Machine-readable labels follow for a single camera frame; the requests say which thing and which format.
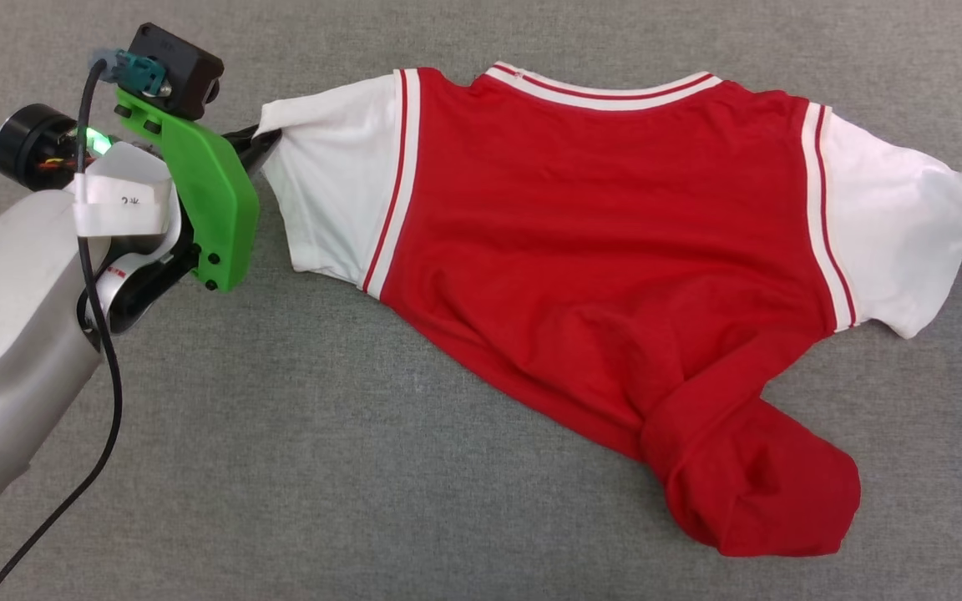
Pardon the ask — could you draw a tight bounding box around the grey fabric sofa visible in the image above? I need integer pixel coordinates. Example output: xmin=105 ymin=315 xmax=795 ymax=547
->
xmin=0 ymin=0 xmax=962 ymax=601

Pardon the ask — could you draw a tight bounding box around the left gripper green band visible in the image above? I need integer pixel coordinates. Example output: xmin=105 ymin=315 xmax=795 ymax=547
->
xmin=0 ymin=88 xmax=283 ymax=336

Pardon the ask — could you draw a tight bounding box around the red and white t-shirt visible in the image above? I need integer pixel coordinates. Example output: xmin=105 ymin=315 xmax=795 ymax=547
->
xmin=257 ymin=61 xmax=962 ymax=558

